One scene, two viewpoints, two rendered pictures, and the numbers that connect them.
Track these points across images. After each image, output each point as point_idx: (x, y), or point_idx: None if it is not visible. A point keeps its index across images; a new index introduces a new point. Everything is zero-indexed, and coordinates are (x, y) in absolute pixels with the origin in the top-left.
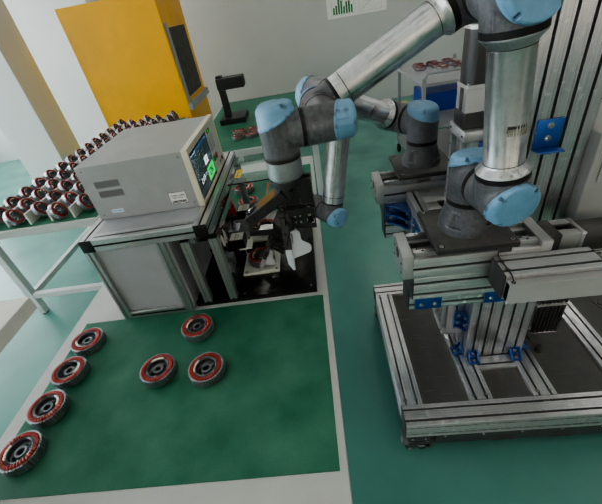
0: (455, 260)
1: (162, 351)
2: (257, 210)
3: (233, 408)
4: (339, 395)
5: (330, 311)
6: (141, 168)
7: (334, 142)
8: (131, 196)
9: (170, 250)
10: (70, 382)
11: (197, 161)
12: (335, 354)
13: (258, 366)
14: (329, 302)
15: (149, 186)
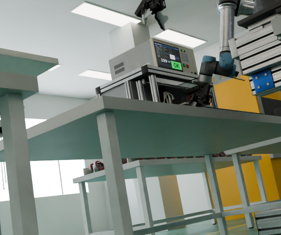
0: (260, 33)
1: None
2: (138, 6)
3: None
4: (159, 102)
5: (207, 114)
6: (133, 52)
7: (221, 13)
8: (127, 70)
9: (130, 86)
10: None
11: (161, 50)
12: (185, 112)
13: None
14: (214, 116)
15: (135, 62)
